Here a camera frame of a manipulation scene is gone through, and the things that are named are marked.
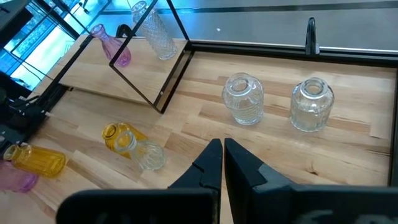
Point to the clear faceted vase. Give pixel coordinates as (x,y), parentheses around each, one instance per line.
(149,155)

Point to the large amber ribbed vase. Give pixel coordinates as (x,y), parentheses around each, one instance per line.
(40,161)

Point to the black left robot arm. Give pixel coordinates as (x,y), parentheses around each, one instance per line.
(15,121)

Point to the clear textured jar vase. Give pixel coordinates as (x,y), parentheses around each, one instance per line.
(244,102)

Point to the tall clear textured vase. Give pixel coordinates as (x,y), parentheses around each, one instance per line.
(158,37)

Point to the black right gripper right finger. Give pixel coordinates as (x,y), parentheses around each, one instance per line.
(245,183)

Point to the pink fluted vase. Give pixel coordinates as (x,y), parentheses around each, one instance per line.
(116,53)

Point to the wooden shelf black frame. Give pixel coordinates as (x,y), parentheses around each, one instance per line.
(93,77)

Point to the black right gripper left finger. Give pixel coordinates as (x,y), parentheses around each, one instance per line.
(202,177)

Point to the clear ribbed jar vase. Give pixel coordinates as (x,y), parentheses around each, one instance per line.
(311,109)

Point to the pink ringed bottle vase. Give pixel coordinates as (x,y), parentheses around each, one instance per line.
(15,180)

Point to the small amber ribbed vase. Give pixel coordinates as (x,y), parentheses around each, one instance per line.
(109,137)

